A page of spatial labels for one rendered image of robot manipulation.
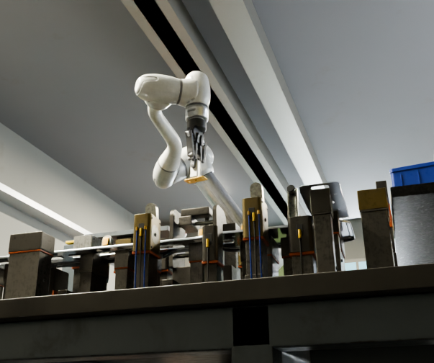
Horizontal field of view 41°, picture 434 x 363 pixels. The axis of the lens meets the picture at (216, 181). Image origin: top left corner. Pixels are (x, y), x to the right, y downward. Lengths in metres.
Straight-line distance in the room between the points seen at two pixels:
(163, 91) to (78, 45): 2.39
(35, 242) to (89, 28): 2.66
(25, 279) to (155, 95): 0.82
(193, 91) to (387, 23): 2.45
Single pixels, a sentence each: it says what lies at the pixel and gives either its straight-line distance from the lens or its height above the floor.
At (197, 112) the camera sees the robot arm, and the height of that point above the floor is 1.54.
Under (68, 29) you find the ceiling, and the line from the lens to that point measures 4.46.
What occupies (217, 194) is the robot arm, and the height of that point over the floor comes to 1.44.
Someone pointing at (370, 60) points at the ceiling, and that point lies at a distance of 4.85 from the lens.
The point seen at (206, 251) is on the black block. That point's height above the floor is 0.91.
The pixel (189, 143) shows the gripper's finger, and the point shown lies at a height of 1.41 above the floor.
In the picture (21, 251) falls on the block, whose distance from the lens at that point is 2.00.
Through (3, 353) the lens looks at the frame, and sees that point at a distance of 1.35.
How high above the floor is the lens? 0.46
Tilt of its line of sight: 22 degrees up
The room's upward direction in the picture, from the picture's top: 1 degrees counter-clockwise
